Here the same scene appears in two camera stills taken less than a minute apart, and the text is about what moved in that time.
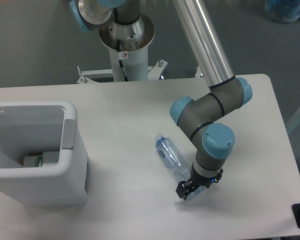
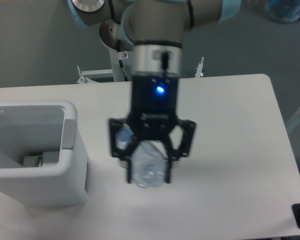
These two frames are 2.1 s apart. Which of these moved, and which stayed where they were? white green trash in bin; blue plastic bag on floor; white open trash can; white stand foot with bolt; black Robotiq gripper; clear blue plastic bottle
Moved: clear blue plastic bottle; black Robotiq gripper
Stayed: white stand foot with bolt; white green trash in bin; blue plastic bag on floor; white open trash can
